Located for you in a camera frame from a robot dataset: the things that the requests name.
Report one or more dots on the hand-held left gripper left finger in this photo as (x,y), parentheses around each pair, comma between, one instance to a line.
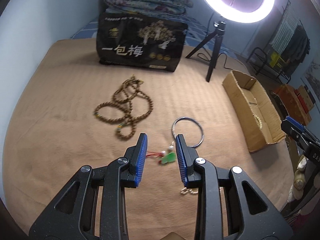
(141,160)

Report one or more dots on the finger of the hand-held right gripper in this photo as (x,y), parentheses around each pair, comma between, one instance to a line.
(293,126)

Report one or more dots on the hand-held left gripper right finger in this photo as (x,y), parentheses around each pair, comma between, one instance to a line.
(181,162)

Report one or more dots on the cardboard box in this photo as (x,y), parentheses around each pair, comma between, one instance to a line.
(265,135)

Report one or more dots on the silver bangle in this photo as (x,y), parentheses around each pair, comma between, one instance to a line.
(203,133)

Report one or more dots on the red box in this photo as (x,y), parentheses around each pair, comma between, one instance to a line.
(306,102)

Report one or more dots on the beige plush slippers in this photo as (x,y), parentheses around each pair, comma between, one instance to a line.
(298,180)

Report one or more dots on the cardboard piece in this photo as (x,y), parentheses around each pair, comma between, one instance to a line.
(306,90)

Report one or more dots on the dark hanging clothes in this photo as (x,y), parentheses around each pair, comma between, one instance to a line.
(300,45)

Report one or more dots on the black clothes rack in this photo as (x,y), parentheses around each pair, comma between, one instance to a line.
(257,51)

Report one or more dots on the striped hanging cloth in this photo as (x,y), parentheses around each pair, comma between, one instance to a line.
(285,30)

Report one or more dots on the black tripod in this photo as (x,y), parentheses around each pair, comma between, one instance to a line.
(211,62)

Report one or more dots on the black printed bag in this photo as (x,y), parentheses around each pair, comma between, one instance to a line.
(130,37)

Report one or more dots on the wall poster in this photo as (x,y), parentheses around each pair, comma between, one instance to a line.
(313,72)

